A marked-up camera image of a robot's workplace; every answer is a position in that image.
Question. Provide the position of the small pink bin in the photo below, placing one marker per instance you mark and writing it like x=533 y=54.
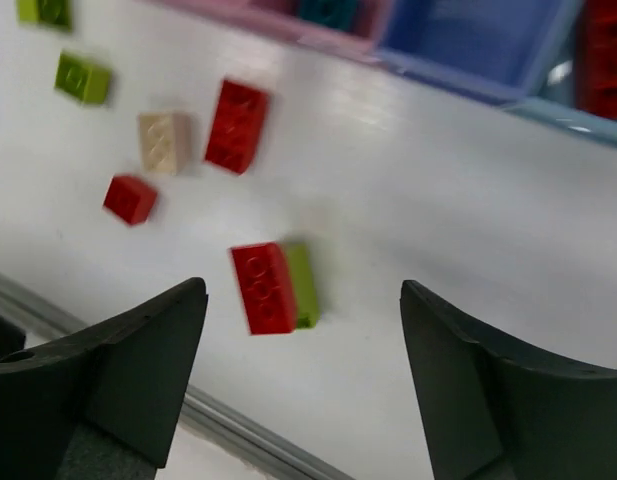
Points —
x=281 y=21

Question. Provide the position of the green lego with stud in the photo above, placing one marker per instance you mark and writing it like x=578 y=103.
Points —
x=82 y=79

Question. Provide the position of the light blue bin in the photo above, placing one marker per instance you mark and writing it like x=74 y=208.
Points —
x=554 y=103

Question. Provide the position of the small red lego brick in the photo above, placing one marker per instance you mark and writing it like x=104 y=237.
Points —
x=130 y=199

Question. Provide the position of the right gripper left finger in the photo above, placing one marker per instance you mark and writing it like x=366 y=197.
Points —
x=104 y=402

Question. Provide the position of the aluminium rail front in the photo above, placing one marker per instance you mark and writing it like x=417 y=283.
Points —
x=42 y=322

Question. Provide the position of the red curved lego brick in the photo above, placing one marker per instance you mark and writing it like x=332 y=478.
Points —
x=264 y=282

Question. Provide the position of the red lego base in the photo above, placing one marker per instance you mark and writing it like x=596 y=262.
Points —
x=596 y=59

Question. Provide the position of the lime green lego under red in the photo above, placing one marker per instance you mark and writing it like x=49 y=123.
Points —
x=303 y=282

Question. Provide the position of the teal curved lego brick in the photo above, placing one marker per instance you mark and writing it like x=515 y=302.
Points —
x=333 y=14

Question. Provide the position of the lime green lego brick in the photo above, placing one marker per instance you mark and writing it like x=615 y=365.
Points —
x=56 y=14

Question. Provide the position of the periwinkle blue bin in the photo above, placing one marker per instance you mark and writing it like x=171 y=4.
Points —
x=494 y=51

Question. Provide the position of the beige lego brick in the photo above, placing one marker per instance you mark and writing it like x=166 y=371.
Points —
x=165 y=141

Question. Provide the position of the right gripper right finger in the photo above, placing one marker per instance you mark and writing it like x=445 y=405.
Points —
x=496 y=407

